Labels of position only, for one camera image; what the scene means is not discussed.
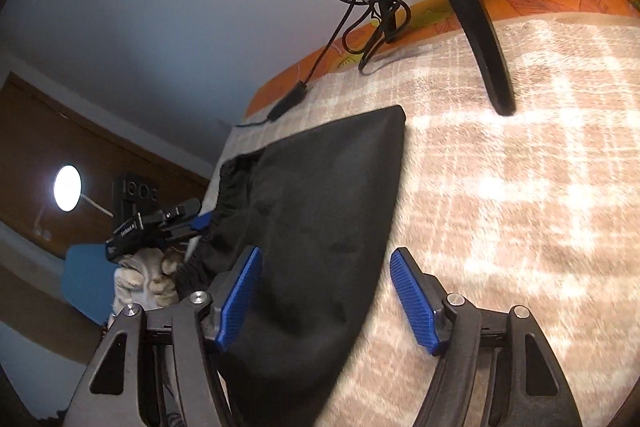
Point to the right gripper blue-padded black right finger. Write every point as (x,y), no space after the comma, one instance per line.
(526,385)

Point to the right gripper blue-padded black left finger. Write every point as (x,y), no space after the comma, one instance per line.
(123,383)

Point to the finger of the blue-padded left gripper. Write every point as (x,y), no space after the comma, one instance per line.
(201,223)

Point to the black shorts with yellow stripes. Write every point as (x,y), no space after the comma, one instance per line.
(319,204)

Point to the white gloved left hand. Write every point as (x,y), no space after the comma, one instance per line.
(146,279)

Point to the white clip-on desk lamp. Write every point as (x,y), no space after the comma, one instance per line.
(67,191)

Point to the beige plaid bed blanket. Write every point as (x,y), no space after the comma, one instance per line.
(539,209)

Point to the orange patterned bed sheet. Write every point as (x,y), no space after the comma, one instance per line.
(430,18)

